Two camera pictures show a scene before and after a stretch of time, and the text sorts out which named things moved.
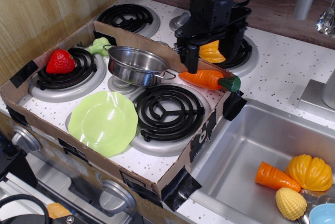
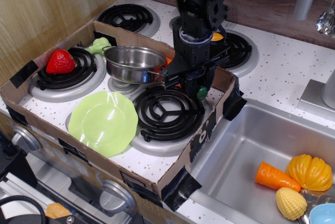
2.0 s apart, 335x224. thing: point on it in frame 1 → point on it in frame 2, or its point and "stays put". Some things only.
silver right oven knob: (114, 198) stays put
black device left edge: (15, 162) stays put
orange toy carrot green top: (211, 80) → (201, 91)
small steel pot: (136, 67) stays put
